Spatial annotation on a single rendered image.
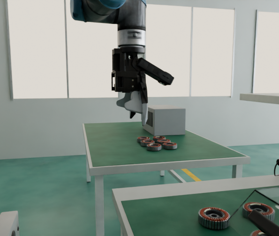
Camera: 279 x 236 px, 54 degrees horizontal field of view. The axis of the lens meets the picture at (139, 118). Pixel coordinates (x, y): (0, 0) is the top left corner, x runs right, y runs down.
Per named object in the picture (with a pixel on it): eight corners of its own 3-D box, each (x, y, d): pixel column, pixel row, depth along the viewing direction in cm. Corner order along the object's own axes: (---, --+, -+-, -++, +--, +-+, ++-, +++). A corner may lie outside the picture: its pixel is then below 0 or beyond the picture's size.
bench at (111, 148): (92, 281, 174) (89, 167, 164) (83, 180, 353) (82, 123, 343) (245, 256, 199) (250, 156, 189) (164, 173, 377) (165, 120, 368)
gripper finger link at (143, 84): (138, 109, 71) (134, 82, 75) (145, 109, 72) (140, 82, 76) (142, 100, 67) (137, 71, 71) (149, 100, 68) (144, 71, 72)
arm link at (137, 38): (141, 34, 77) (150, 29, 69) (141, 51, 78) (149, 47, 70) (115, 33, 75) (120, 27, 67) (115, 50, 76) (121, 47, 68)
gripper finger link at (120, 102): (114, 112, 84) (116, 87, 78) (132, 112, 85) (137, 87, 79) (115, 119, 82) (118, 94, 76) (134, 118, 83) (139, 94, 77)
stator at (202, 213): (235, 223, 100) (236, 213, 99) (218, 234, 92) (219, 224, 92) (209, 212, 108) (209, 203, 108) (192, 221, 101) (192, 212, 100)
